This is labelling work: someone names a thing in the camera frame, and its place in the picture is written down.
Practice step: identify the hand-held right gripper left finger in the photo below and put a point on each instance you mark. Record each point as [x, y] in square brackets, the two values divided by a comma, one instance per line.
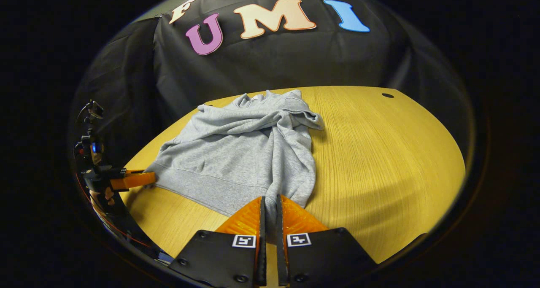
[262, 258]

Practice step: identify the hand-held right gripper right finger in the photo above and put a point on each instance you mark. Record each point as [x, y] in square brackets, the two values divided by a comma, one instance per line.
[282, 258]

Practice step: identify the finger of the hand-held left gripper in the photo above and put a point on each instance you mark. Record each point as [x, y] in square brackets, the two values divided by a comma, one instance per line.
[135, 180]

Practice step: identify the black backdrop cloth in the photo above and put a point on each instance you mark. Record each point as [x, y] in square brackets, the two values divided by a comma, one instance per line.
[274, 64]

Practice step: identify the round black table grommet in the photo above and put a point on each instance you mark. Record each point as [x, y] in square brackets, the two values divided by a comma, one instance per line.
[387, 95]

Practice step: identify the grey sweatshirt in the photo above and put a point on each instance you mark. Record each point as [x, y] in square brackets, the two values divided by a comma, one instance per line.
[236, 153]

